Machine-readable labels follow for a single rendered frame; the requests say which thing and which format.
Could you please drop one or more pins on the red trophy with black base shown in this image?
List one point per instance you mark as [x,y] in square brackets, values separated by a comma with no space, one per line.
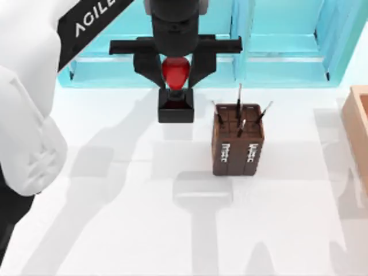
[176,72]

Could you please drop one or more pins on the black pen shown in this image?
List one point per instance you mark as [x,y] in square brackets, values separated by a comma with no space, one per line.
[264,113]
[238,103]

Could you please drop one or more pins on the light blue rack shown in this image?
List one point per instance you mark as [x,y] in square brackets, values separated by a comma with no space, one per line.
[276,43]

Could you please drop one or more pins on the brown pen holder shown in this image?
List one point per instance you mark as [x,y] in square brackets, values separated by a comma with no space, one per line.
[237,155]

